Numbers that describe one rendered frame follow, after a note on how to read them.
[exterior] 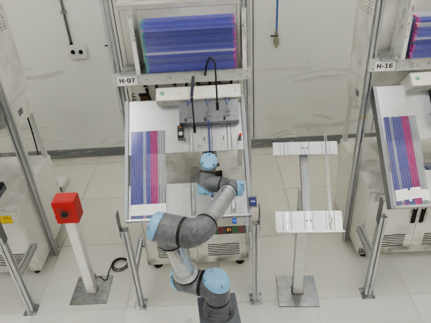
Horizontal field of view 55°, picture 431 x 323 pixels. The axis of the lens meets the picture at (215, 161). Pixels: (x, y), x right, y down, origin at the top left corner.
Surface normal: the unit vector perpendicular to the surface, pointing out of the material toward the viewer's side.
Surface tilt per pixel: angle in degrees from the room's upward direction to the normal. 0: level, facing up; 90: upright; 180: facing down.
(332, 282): 0
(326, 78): 90
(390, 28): 90
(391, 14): 90
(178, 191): 43
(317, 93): 90
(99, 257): 0
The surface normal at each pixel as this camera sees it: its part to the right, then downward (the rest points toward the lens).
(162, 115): -0.03, -0.25
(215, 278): 0.07, -0.82
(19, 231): 0.02, 0.53
